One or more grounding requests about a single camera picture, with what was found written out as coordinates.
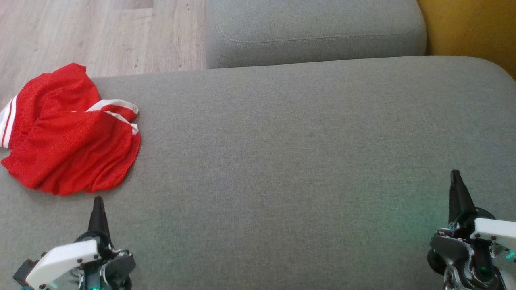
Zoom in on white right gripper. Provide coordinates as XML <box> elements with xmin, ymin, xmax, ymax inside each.
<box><xmin>427</xmin><ymin>170</ymin><xmax>516</xmax><ymax>290</ymax></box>

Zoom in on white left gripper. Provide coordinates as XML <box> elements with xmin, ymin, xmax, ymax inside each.
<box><xmin>25</xmin><ymin>196</ymin><xmax>137</xmax><ymax>290</ymax></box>

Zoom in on red shorts with white band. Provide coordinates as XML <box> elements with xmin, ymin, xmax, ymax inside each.
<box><xmin>1</xmin><ymin>99</ymin><xmax>141</xmax><ymax>196</ymax></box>

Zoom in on large grey sofa seat cushion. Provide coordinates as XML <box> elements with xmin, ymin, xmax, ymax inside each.
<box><xmin>0</xmin><ymin>56</ymin><xmax>516</xmax><ymax>290</ymax></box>

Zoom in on yellow sofa backrest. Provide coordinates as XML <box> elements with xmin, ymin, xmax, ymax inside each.
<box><xmin>417</xmin><ymin>0</ymin><xmax>516</xmax><ymax>80</ymax></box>

